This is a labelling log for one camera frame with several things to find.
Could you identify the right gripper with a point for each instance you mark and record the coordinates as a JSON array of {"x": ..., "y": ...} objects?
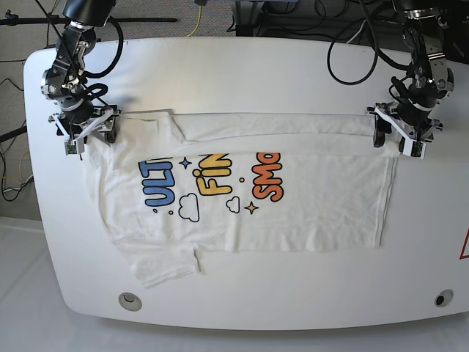
[{"x": 103, "y": 120}]

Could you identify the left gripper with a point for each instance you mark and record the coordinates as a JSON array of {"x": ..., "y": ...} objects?
[{"x": 398, "y": 116}]

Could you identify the white printed T-shirt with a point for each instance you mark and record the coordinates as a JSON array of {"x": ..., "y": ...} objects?
[{"x": 171, "y": 187}]

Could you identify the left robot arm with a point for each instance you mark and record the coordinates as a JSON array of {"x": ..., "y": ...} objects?
[{"x": 427, "y": 80}]

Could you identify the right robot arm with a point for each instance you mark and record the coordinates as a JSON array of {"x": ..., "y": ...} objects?
[{"x": 66, "y": 82}]

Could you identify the black equipment base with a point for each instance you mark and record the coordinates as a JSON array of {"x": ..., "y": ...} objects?
[{"x": 342, "y": 20}]

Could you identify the black tripod stand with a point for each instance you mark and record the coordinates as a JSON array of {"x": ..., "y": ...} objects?
[{"x": 14, "y": 20}]

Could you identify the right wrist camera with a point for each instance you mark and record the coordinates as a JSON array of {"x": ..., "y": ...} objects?
[{"x": 74, "y": 147}]

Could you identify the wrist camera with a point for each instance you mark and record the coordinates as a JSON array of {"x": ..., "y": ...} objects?
[
  {"x": 74, "y": 147},
  {"x": 412, "y": 148}
]

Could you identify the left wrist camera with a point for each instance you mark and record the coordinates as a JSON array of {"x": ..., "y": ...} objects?
[{"x": 412, "y": 148}]

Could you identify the left table cable grommet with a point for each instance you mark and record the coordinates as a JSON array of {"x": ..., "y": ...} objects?
[{"x": 130, "y": 302}]

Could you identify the table cable grommet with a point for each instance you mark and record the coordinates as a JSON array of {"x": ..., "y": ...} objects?
[
  {"x": 130, "y": 302},
  {"x": 444, "y": 298}
]

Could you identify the right table cable grommet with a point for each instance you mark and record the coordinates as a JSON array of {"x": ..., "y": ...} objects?
[{"x": 444, "y": 298}]

